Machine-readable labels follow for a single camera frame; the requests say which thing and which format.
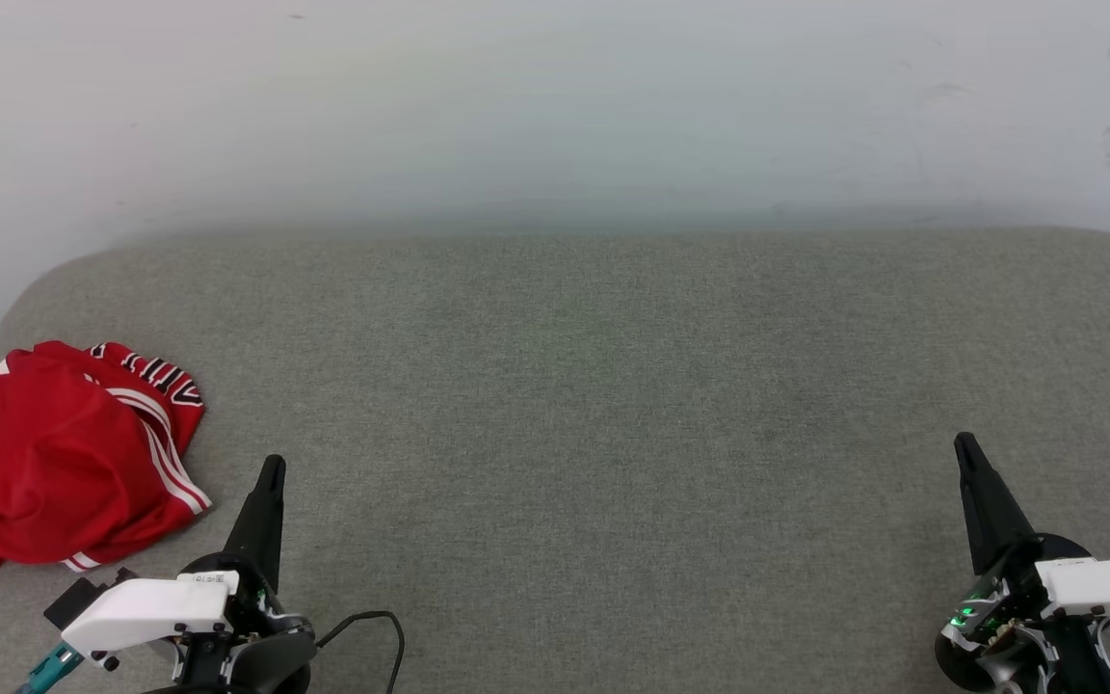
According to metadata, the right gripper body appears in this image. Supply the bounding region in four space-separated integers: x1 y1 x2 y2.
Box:
936 533 1094 690

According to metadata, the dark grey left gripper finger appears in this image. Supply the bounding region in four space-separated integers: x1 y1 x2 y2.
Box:
223 455 287 591

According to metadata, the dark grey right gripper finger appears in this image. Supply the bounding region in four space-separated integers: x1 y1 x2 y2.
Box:
954 432 1036 576

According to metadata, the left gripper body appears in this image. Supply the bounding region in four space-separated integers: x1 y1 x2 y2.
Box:
174 552 317 645

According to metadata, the red and white jersey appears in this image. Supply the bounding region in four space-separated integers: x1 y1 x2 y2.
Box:
0 339 214 579

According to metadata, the grey-green fabric sofa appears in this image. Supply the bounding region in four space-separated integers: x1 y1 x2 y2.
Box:
0 227 1110 694

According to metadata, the thin black cable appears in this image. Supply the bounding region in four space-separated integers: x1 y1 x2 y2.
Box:
314 610 407 694

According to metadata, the teal cable plug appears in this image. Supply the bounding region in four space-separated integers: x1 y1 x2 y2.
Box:
17 641 84 694

